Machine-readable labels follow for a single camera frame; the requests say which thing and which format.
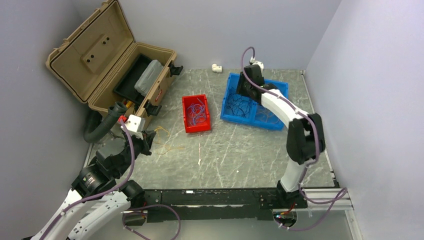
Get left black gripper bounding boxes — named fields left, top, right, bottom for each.
left=114, top=127, right=156, bottom=177

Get black wire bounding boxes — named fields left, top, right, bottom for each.
left=225, top=87, right=256, bottom=118

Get yellow wires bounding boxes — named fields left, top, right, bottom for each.
left=150, top=125, right=186, bottom=157

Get blue wires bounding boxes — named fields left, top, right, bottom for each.
left=186, top=97, right=210, bottom=127

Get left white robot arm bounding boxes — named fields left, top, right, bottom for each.
left=30, top=137, right=147, bottom=240

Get white pipe elbow fitting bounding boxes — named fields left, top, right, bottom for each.
left=211, top=63, right=223, bottom=73

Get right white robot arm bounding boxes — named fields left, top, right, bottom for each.
left=236, top=64, right=326, bottom=208

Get blue plastic bin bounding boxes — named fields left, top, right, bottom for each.
left=220, top=73, right=285, bottom=131

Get red plastic bin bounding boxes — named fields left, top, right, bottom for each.
left=181, top=94, right=212, bottom=134

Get black toolbox tray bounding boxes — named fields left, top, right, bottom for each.
left=113, top=54, right=152, bottom=106

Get grey plastic case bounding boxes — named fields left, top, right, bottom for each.
left=134, top=59, right=164, bottom=96

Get tan plastic toolbox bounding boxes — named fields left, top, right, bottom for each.
left=45, top=0, right=183, bottom=122

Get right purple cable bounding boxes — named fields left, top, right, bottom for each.
left=240, top=46, right=349, bottom=206

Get purple cable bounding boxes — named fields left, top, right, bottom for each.
left=38, top=117, right=136, bottom=240
left=240, top=46, right=349, bottom=206

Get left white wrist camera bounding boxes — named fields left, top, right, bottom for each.
left=118, top=114, right=146, bottom=140

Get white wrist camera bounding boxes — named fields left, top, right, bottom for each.
left=118, top=114, right=146, bottom=140
left=249, top=57, right=264, bottom=71

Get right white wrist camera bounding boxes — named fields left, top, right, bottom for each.
left=249, top=57, right=264, bottom=71

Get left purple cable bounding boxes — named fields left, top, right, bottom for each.
left=38, top=117, right=136, bottom=240

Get grey corrugated hose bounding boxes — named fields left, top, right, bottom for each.
left=82, top=101, right=127, bottom=144

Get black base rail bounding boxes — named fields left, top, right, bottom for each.
left=130, top=187, right=308, bottom=223

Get aluminium frame rail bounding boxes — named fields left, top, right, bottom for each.
left=304, top=188, right=364, bottom=240

